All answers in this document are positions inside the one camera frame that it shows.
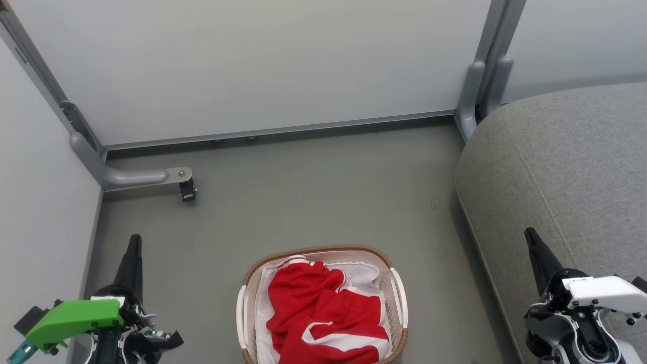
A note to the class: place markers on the black caster wheel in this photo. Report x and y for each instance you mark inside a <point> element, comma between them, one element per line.
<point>188,191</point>

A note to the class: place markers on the grey partition foot with plate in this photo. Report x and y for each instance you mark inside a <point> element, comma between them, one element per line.
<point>131,177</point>

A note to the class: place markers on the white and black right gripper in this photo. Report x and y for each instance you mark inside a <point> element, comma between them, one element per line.
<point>606,293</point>

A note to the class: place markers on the grey fabric sofa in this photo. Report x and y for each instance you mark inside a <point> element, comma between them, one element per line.
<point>566,167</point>

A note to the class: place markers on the white laundry basket brown rim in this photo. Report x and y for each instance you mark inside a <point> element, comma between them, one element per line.
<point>399,298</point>

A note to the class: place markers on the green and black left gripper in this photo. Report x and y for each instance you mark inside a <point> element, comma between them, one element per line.
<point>76,318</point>

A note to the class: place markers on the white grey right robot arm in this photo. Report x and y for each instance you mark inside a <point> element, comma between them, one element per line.
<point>624,354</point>

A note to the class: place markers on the red and white garment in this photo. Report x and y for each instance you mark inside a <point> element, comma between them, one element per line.
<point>318,308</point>

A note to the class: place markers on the grey partition bottom rail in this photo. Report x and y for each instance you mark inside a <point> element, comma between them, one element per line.
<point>283,130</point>

